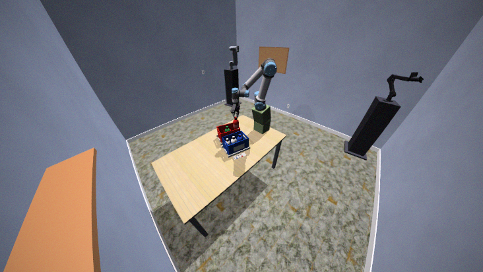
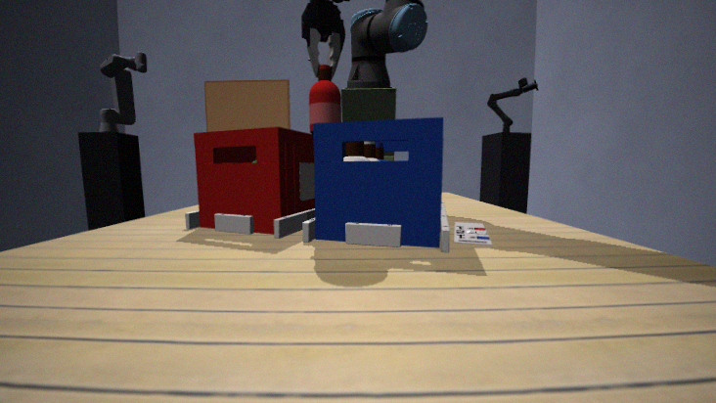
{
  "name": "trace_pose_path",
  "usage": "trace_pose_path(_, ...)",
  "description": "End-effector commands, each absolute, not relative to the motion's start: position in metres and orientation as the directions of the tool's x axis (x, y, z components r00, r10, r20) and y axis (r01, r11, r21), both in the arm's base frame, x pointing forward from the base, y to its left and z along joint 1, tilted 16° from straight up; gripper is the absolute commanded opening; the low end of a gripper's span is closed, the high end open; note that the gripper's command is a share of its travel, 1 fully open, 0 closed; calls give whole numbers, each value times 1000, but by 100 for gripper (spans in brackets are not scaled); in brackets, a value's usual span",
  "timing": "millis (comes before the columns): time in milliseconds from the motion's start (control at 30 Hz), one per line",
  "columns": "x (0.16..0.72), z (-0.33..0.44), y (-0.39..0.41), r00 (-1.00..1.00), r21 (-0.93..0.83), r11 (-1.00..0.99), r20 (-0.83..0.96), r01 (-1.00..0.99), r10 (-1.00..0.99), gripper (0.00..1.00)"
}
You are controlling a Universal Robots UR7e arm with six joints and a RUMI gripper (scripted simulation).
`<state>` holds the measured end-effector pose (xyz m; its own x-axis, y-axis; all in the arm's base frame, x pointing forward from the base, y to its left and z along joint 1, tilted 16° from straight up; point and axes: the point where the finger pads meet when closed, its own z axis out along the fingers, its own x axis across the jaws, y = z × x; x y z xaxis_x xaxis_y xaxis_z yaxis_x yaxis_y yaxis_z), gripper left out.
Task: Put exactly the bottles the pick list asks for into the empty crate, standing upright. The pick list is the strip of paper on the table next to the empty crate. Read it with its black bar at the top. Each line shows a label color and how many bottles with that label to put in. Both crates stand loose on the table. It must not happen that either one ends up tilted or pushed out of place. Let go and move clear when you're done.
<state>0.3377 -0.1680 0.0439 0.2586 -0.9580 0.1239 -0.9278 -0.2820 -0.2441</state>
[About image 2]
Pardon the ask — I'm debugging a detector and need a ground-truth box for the white paper pick list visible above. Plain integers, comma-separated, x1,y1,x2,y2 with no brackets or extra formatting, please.
454,222,492,246

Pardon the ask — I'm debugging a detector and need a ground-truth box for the white bottle with grey label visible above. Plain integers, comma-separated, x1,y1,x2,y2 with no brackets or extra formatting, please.
343,142,370,161
364,141,379,161

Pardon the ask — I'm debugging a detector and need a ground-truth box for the red crate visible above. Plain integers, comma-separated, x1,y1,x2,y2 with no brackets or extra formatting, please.
194,127,315,235

